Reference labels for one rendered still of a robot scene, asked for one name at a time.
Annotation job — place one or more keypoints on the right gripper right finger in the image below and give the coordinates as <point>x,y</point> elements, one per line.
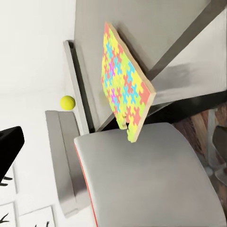
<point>219,140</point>

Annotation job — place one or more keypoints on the tennis ball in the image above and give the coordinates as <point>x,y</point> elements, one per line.
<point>67,103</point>

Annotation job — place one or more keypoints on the jigsaw puzzle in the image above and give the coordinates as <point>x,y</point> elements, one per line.
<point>128,90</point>

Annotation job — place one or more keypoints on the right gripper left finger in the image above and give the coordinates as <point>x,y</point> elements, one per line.
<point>11,142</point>

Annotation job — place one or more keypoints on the toy box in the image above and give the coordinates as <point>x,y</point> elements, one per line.
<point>72,194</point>

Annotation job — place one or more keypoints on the swivel chair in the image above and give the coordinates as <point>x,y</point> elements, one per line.
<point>157,181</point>

